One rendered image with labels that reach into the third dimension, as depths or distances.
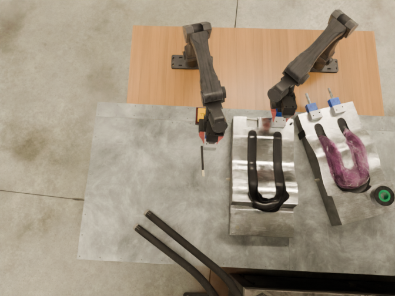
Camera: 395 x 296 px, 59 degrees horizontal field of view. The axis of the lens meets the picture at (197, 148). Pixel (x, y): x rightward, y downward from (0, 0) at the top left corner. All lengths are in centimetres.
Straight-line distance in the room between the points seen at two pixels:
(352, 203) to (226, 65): 83
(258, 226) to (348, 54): 96
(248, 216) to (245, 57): 76
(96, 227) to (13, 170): 120
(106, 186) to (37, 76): 144
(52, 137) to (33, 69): 55
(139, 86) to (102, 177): 46
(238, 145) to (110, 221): 63
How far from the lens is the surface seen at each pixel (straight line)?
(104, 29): 287
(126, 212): 155
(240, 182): 142
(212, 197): 153
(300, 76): 134
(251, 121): 156
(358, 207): 156
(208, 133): 127
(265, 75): 173
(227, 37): 181
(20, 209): 259
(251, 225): 147
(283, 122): 150
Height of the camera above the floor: 231
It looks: 75 degrees down
